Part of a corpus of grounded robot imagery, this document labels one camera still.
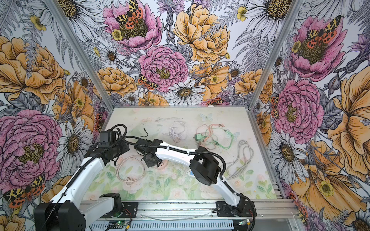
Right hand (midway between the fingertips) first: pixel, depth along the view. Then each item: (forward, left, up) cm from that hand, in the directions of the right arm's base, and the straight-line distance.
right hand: (155, 163), depth 86 cm
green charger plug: (+19, -26, -2) cm, 32 cm away
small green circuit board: (-28, +16, -5) cm, 33 cm away
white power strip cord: (+7, -56, -5) cm, 57 cm away
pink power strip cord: (+7, +16, -3) cm, 18 cm away
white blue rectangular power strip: (-6, -20, -3) cm, 21 cm away
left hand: (+5, +17, +7) cm, 19 cm away
